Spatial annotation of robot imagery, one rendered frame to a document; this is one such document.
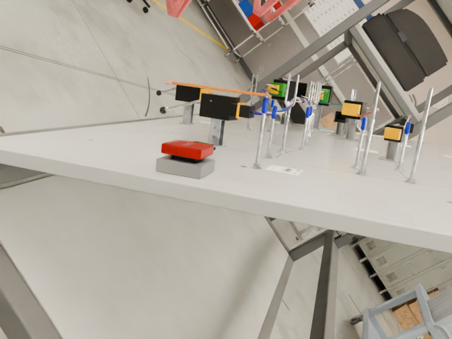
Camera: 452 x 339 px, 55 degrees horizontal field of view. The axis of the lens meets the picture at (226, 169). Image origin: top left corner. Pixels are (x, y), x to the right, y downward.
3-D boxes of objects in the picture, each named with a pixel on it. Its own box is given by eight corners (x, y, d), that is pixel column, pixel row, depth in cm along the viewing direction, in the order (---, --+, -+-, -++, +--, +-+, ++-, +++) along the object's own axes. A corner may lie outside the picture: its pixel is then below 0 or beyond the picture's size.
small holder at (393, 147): (409, 160, 92) (416, 126, 91) (399, 163, 85) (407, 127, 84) (387, 155, 95) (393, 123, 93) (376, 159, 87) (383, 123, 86)
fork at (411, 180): (418, 184, 64) (438, 88, 61) (405, 182, 65) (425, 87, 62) (416, 182, 66) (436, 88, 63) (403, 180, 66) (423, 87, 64)
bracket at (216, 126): (214, 144, 79) (217, 116, 78) (226, 146, 78) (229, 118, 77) (203, 146, 75) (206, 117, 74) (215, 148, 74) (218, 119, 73)
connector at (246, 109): (229, 114, 76) (230, 102, 76) (255, 118, 75) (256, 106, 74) (222, 114, 74) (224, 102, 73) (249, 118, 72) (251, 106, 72)
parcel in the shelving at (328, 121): (316, 120, 742) (331, 111, 733) (319, 122, 780) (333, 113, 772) (327, 136, 737) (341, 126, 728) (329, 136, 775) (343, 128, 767)
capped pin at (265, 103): (250, 166, 62) (261, 90, 60) (261, 167, 62) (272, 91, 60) (251, 168, 60) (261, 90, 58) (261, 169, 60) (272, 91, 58)
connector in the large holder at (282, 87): (284, 97, 137) (286, 83, 136) (278, 96, 135) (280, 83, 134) (272, 95, 141) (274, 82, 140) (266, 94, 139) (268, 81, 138)
